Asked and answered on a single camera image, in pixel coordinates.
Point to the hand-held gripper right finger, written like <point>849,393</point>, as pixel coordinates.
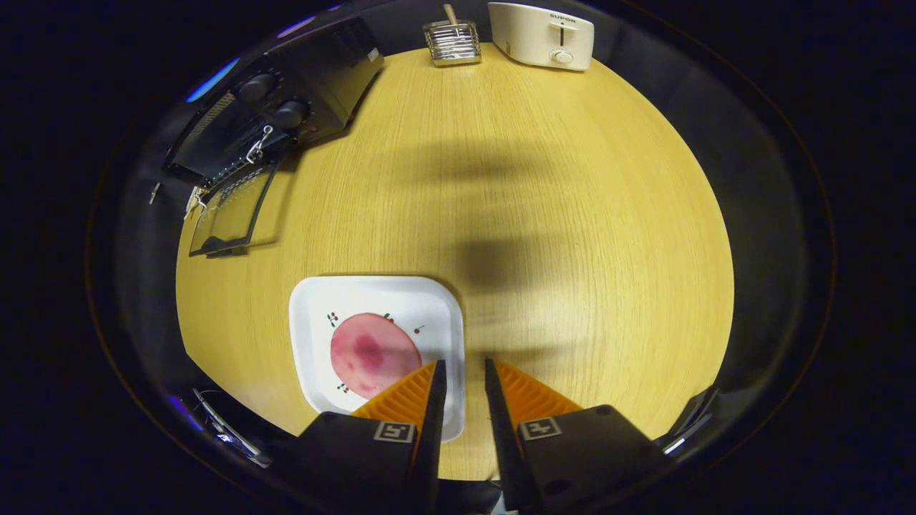
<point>499,429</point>

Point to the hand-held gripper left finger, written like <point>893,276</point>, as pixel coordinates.
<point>438,429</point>

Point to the pink ham slice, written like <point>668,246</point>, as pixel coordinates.
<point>372,354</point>

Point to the white square plate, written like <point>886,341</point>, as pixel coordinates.
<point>315,300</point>

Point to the black toaster oven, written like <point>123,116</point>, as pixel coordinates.
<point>329,64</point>

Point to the white pop-up toaster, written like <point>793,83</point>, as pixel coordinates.
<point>529,32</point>

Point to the small metal clip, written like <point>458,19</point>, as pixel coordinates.
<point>154,192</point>

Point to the wooden stick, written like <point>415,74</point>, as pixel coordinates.
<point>450,14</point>

